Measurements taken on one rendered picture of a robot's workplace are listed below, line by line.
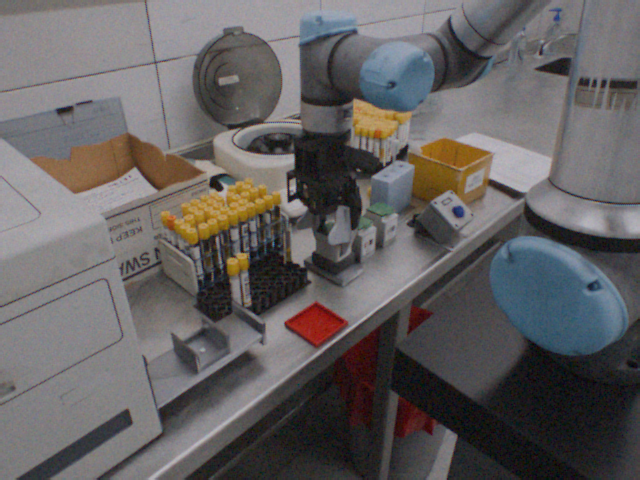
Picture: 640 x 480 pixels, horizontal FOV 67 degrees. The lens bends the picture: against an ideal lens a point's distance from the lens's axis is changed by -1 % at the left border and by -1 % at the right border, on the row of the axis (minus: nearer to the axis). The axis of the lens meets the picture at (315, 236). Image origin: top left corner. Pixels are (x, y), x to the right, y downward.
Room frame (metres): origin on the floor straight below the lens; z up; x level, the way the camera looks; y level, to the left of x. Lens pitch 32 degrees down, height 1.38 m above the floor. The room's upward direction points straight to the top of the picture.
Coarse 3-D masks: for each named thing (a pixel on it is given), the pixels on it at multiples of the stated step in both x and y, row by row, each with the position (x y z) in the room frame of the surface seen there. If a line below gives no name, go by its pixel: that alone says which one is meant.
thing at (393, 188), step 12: (384, 168) 0.90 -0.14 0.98; (396, 168) 0.90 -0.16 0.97; (408, 168) 0.90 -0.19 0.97; (372, 180) 0.86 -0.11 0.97; (384, 180) 0.84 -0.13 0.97; (396, 180) 0.85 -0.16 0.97; (408, 180) 0.90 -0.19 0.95; (372, 192) 0.85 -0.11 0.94; (384, 192) 0.84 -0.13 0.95; (396, 192) 0.86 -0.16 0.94; (408, 192) 0.90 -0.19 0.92; (372, 204) 0.85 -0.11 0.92; (396, 204) 0.86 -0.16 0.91; (408, 204) 0.91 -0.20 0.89
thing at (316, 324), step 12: (300, 312) 0.57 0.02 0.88; (312, 312) 0.58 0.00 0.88; (324, 312) 0.58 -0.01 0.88; (288, 324) 0.55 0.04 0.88; (300, 324) 0.55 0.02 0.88; (312, 324) 0.55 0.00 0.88; (324, 324) 0.55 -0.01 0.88; (336, 324) 0.55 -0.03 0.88; (300, 336) 0.53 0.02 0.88; (312, 336) 0.53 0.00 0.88; (324, 336) 0.52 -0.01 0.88
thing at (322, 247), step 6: (318, 234) 0.69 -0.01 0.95; (318, 240) 0.69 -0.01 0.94; (324, 240) 0.68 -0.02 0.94; (318, 246) 0.69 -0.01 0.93; (324, 246) 0.68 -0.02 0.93; (330, 246) 0.67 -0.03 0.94; (336, 246) 0.66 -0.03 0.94; (318, 252) 0.69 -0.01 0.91; (324, 252) 0.68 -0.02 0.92; (330, 252) 0.67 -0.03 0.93; (336, 252) 0.66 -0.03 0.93; (348, 252) 0.69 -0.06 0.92; (330, 258) 0.67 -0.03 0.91; (336, 258) 0.66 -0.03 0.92
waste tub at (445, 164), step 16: (432, 144) 1.04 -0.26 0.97; (448, 144) 1.06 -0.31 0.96; (464, 144) 1.03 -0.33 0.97; (416, 160) 0.97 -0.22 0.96; (432, 160) 0.94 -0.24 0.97; (448, 160) 1.06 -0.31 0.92; (464, 160) 1.03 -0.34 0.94; (480, 160) 0.94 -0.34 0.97; (416, 176) 0.97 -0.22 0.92; (432, 176) 0.94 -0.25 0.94; (448, 176) 0.91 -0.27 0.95; (464, 176) 0.90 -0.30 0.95; (480, 176) 0.95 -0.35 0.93; (416, 192) 0.96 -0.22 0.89; (432, 192) 0.93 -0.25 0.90; (464, 192) 0.91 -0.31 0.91; (480, 192) 0.96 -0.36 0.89
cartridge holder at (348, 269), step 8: (312, 256) 0.69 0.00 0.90; (320, 256) 0.68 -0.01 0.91; (352, 256) 0.69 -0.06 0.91; (304, 264) 0.70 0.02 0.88; (312, 264) 0.69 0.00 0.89; (320, 264) 0.68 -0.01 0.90; (328, 264) 0.67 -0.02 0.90; (336, 264) 0.66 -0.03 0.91; (344, 264) 0.67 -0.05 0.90; (352, 264) 0.69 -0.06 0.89; (320, 272) 0.68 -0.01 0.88; (328, 272) 0.67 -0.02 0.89; (336, 272) 0.66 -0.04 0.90; (344, 272) 0.67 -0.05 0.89; (352, 272) 0.67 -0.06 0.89; (360, 272) 0.68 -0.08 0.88; (336, 280) 0.65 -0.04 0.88; (344, 280) 0.65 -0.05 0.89
